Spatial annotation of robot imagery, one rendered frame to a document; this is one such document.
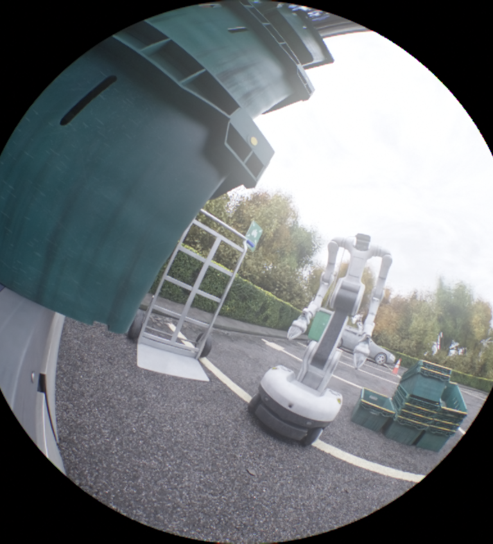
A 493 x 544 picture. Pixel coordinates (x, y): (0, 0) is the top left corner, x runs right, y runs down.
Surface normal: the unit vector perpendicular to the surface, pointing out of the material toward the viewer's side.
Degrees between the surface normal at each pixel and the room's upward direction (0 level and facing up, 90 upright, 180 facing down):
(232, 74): 93
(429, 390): 75
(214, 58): 95
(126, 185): 96
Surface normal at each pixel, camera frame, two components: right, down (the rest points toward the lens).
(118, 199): 0.71, 0.22
